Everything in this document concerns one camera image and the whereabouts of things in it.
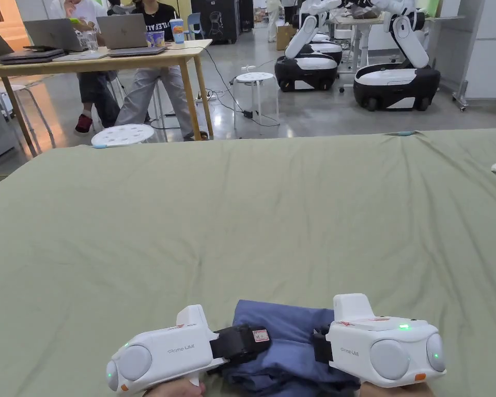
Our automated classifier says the black floor cable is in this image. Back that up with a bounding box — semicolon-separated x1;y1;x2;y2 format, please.
201;40;281;127

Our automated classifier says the black case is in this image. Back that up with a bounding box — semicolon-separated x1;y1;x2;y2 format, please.
191;0;241;45

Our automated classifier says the light blue plastic chair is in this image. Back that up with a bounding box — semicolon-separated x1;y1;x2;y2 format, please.
185;12;204;42

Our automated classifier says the white and black wheeled robot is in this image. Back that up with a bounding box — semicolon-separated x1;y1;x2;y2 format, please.
352;0;442;113
309;32;344;66
274;0;340;93

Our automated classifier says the bed with pale green sheet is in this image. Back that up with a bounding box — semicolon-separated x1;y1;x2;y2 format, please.
0;128;496;397

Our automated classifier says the dark blue garment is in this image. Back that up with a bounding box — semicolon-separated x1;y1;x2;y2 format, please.
221;298;362;397

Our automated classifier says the brown carton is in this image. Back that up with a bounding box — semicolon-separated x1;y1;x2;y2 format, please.
276;22;297;51

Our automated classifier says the person's left hand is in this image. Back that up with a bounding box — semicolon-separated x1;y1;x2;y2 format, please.
142;378;207;397

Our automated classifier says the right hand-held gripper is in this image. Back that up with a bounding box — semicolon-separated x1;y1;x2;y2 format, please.
312;293;447;389

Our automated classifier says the person's right hand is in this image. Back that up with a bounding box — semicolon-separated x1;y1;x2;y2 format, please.
359;381;436;397

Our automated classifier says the wooden table with laptops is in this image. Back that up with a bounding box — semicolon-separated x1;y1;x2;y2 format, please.
0;13;214;158

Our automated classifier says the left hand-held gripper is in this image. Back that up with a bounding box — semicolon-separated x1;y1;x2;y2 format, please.
105;304;272;394

